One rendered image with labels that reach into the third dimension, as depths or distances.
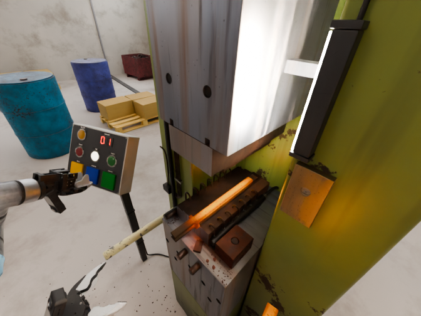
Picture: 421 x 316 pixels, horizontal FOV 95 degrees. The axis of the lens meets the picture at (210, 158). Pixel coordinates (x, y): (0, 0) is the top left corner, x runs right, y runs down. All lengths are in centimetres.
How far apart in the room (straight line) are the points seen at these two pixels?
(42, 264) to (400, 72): 229
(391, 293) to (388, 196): 176
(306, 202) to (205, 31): 46
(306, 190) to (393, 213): 16
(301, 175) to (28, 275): 209
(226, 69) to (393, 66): 27
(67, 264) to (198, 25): 197
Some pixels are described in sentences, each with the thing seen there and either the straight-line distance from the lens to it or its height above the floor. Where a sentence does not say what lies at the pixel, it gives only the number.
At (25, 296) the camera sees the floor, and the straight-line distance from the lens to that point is 213.
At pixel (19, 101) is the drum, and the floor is 82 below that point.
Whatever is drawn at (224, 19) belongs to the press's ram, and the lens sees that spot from 41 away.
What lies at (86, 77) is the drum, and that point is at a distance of 459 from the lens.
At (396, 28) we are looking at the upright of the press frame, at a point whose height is 163.
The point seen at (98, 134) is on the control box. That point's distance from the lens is 106.
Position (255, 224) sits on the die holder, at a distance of 92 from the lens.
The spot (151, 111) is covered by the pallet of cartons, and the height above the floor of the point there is 23.
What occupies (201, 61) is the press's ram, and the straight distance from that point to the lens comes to 46.
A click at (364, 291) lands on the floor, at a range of 213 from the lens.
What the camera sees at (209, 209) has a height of 101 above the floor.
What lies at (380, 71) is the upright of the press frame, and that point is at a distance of 45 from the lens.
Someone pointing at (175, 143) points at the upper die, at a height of 130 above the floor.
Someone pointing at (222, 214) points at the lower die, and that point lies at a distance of 82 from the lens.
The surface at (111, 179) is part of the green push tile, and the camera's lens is 101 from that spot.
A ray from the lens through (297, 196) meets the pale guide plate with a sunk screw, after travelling 57.
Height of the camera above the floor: 163
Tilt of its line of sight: 35 degrees down
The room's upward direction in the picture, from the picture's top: 2 degrees clockwise
